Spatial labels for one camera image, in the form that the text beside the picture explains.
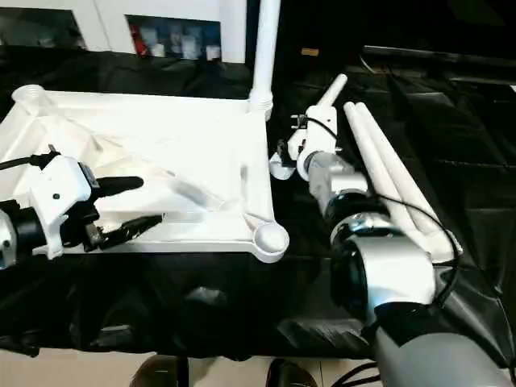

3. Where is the black right robot foot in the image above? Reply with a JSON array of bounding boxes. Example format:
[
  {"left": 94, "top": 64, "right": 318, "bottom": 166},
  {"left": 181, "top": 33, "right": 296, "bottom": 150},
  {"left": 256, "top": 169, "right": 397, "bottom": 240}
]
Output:
[{"left": 266, "top": 359, "right": 320, "bottom": 387}]

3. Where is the glossy black mat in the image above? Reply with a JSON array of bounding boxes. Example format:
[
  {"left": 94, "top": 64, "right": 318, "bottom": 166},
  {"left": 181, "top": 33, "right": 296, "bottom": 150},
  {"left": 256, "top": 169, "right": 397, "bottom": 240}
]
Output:
[{"left": 0, "top": 44, "right": 516, "bottom": 368}]

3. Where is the small red bottle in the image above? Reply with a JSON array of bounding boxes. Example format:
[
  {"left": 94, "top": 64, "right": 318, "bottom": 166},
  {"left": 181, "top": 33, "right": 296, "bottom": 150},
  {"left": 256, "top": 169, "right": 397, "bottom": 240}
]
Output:
[{"left": 129, "top": 32, "right": 151, "bottom": 56}]

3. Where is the white cabinet with glass doors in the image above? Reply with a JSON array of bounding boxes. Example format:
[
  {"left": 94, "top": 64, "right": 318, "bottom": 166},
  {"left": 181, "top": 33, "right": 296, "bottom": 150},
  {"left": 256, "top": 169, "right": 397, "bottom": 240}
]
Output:
[{"left": 0, "top": 0, "right": 248, "bottom": 65}]

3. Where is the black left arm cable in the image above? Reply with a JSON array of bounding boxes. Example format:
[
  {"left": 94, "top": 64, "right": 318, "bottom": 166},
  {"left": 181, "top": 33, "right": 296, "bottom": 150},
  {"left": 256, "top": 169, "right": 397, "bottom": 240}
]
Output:
[{"left": 0, "top": 145, "right": 59, "bottom": 173}]

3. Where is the black robot foot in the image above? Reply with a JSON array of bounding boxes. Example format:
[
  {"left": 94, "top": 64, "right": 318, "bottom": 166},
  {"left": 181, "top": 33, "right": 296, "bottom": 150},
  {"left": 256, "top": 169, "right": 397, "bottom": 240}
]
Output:
[
  {"left": 266, "top": 359, "right": 320, "bottom": 387},
  {"left": 129, "top": 355, "right": 191, "bottom": 387}
]

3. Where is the white plastic table leg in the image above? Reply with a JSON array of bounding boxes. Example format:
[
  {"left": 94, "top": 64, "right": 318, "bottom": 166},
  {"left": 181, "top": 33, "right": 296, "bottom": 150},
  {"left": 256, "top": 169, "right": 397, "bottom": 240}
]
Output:
[
  {"left": 248, "top": 0, "right": 282, "bottom": 122},
  {"left": 343, "top": 102, "right": 440, "bottom": 260},
  {"left": 268, "top": 73, "right": 350, "bottom": 181},
  {"left": 355, "top": 101, "right": 465, "bottom": 264}
]

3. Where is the white plastic table top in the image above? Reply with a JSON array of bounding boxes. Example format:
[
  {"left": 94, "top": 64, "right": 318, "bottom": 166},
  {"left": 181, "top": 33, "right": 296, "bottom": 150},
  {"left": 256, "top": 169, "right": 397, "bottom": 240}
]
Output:
[{"left": 0, "top": 84, "right": 290, "bottom": 265}]

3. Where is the black left robot foot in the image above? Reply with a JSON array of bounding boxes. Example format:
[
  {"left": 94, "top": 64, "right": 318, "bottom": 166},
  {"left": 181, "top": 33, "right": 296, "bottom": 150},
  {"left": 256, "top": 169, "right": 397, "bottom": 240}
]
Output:
[{"left": 129, "top": 355, "right": 191, "bottom": 387}]

